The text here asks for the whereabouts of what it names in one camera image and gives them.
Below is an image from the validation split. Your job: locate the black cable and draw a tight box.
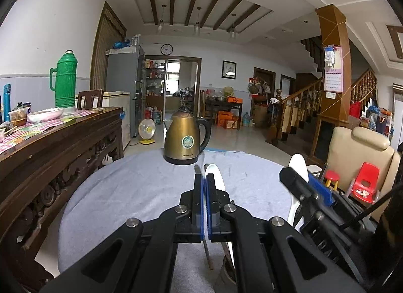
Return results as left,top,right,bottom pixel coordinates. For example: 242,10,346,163
343,194,393,229

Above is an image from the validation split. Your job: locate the orange cardboard box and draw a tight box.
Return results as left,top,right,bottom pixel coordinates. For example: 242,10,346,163
217,110,240,129

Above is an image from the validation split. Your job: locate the grey tablecloth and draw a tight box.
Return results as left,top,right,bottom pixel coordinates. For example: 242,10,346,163
58,150,306,293

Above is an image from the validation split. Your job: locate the wooden stair railing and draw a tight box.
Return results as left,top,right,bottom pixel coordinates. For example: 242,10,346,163
267,68,378,142

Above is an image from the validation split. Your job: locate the carved wooden sideboard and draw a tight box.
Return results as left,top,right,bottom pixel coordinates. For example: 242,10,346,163
0,107,124,292

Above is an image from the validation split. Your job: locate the pink checkered cloth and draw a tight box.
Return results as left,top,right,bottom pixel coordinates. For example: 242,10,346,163
0,108,108,153

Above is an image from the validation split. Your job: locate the green thermos jug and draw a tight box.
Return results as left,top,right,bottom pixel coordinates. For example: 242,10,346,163
49,50,77,114

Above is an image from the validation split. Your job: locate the beige leather chair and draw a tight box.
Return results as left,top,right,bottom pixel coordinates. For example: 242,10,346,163
327,126,397,221

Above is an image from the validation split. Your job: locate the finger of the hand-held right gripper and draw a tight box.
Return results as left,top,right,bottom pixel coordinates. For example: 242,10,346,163
280,167,319,209
307,173,335,209

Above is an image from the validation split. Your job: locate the golden electric kettle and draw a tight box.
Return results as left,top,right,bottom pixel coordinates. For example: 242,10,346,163
163,106,212,165

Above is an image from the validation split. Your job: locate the red stool with yellow legs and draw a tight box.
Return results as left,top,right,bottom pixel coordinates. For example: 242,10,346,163
324,170,341,190

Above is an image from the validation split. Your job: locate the white bowl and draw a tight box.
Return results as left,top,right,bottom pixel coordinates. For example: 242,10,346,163
27,107,64,123

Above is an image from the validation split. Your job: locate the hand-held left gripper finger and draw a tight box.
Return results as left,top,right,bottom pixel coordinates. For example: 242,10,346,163
208,174,366,293
39,173,209,293

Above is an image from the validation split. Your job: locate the white plastic spoon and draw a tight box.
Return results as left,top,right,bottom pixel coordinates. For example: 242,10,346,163
203,163,237,281
288,153,309,227

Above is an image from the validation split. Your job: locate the yellow electric fan heater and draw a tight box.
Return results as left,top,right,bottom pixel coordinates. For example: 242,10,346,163
138,119,156,145

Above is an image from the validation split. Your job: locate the red plastic child chair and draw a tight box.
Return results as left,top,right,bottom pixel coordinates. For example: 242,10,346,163
350,162,380,203

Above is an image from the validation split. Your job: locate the dark wooden table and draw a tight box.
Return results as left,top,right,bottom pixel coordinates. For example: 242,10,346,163
205,99,244,126

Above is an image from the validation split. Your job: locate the white chest freezer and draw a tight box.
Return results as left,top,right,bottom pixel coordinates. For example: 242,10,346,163
102,91,131,152

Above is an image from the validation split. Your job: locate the dark chopstick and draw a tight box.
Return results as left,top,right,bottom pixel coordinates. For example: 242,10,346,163
193,164,214,271

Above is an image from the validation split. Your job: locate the clear food container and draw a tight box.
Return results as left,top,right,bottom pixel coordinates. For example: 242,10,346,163
8,108,29,127

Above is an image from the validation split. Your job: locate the framed wall picture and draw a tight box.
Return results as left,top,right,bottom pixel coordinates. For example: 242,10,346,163
222,60,237,80

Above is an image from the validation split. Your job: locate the blue water bottle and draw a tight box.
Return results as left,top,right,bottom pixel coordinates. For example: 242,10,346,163
3,84,11,122

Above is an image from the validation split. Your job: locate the grey refrigerator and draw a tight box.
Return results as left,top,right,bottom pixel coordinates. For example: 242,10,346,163
105,45,146,120

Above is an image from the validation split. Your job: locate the wall calendar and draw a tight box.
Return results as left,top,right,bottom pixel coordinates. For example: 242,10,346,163
324,45,344,93

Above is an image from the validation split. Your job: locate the wooden chair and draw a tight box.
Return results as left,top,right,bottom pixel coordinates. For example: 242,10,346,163
77,89,104,110

